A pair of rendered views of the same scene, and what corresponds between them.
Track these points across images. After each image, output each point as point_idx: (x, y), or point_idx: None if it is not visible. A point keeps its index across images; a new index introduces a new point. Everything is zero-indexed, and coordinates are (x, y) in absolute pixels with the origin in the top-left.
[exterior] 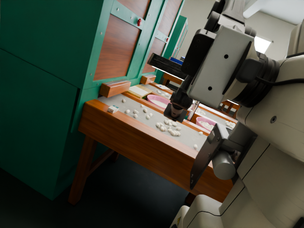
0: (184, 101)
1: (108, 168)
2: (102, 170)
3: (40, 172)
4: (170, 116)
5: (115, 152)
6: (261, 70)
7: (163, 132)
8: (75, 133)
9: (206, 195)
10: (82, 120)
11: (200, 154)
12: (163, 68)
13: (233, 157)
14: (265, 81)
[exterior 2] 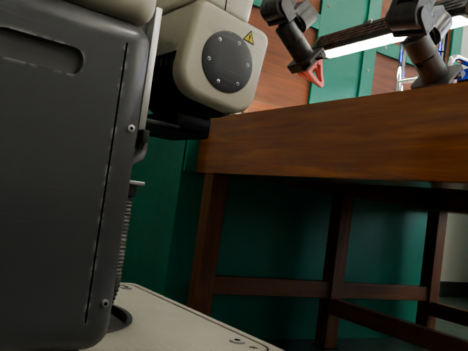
0: (270, 3)
1: (301, 349)
2: (283, 348)
3: (149, 281)
4: (294, 63)
5: (322, 317)
6: None
7: None
8: (197, 189)
9: (362, 162)
10: (200, 150)
11: None
12: (329, 44)
13: (420, 79)
14: None
